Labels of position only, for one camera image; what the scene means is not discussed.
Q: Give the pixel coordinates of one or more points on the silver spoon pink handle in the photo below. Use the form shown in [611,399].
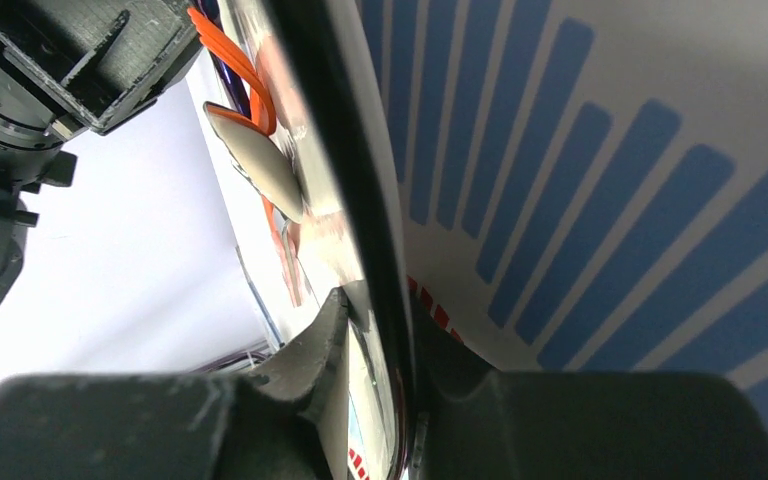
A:
[290,172]

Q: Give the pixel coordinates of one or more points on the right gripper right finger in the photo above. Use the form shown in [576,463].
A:
[479,422]

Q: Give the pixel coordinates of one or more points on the patterned cloth napkin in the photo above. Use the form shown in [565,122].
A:
[584,184]

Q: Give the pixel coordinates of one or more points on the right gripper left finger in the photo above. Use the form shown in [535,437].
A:
[286,418]

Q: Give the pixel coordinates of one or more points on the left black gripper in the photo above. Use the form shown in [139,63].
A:
[101,62]

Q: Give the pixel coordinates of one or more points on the orange plastic fork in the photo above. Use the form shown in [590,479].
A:
[250,97]

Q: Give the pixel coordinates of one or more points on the white square plate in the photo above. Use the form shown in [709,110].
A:
[315,60]

